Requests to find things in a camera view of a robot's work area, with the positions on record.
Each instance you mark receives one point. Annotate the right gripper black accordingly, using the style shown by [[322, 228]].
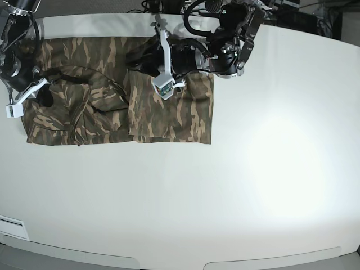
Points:
[[27, 84]]

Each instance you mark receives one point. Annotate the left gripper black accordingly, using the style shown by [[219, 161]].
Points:
[[178, 57]]

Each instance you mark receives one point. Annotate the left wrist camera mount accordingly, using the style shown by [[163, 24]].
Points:
[[164, 87]]

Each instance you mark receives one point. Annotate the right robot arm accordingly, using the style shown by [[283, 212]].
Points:
[[20, 44]]

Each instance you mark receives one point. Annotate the white label on table edge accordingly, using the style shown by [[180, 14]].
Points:
[[14, 228]]

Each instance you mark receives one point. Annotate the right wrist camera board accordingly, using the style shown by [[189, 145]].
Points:
[[15, 110]]

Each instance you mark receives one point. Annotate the camouflage T-shirt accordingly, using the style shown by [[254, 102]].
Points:
[[96, 99]]

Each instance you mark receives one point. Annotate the black equipment clutter behind table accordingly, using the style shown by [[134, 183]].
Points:
[[286, 14]]

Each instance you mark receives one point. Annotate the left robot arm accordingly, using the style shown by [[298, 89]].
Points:
[[223, 52]]

